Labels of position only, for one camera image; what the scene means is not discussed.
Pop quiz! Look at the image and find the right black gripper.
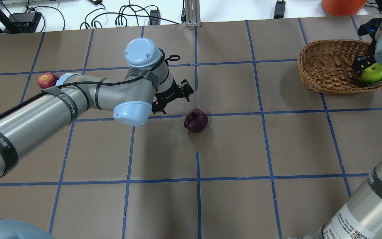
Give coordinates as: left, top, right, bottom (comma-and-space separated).
351, 18, 382, 77

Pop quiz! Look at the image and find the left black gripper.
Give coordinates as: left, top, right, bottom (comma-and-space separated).
152, 80, 195, 114

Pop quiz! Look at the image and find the green apple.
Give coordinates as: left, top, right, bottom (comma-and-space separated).
358, 63, 382, 84

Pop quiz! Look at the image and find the dark red apple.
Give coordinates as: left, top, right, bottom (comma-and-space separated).
183, 108, 208, 133

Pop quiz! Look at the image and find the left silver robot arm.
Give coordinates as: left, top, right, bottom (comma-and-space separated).
0, 38, 194, 178

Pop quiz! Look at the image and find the woven wicker basket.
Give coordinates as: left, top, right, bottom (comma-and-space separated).
297, 40, 382, 94

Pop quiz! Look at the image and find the orange object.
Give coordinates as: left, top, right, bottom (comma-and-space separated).
320, 0, 367, 16

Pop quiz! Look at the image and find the black power adapter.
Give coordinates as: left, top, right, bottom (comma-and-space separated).
148, 9, 161, 26

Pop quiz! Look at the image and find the black adapter at right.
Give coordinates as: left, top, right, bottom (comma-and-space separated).
273, 0, 286, 19

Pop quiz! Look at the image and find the black box on floor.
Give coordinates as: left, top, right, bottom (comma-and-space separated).
0, 12, 42, 34

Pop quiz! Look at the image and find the aluminium frame post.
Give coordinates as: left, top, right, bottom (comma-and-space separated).
183, 0, 201, 27

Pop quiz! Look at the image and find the black cables bundle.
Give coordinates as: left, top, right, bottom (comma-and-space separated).
80, 0, 181, 30

